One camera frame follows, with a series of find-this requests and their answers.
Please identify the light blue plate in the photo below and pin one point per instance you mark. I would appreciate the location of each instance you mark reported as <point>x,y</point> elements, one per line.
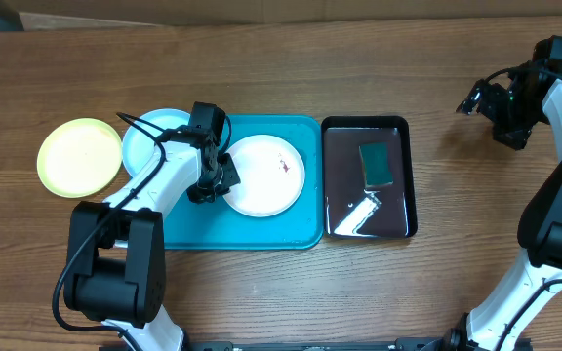
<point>137,148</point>

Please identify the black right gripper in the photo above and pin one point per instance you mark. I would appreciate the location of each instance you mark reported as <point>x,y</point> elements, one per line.
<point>514,139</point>

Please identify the teal plastic tray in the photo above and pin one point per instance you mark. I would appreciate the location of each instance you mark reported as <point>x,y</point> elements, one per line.
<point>216,226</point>

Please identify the brown cardboard backboard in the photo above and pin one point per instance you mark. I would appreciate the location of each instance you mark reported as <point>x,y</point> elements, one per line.
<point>202,12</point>

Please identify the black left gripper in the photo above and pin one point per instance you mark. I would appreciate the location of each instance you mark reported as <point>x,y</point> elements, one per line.
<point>231,177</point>

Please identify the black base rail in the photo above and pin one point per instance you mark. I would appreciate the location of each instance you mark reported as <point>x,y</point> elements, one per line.
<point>400,344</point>

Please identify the black water tray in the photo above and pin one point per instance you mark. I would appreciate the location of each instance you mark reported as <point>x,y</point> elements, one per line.
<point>351,209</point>

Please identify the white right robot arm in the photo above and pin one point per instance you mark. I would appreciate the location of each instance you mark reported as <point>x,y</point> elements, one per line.
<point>535,277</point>

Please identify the yellow plate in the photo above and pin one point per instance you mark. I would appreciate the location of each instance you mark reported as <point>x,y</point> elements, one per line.
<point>79,158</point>

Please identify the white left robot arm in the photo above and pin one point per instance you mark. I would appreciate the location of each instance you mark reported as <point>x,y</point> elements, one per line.
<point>114,278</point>

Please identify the green sponge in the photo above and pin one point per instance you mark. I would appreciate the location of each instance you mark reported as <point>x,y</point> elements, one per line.
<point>376,171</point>

